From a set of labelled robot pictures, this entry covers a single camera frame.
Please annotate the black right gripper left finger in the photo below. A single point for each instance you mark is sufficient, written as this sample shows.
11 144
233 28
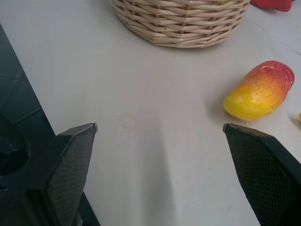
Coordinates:
68 164

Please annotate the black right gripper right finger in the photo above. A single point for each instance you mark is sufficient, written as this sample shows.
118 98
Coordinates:
261 169

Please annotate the red object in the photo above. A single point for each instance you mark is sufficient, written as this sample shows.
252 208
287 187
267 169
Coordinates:
272 4

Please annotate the woven wicker basket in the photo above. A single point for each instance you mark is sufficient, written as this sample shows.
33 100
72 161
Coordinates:
181 22

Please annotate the yellow and red mango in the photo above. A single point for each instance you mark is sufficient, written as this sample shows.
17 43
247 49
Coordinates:
259 90

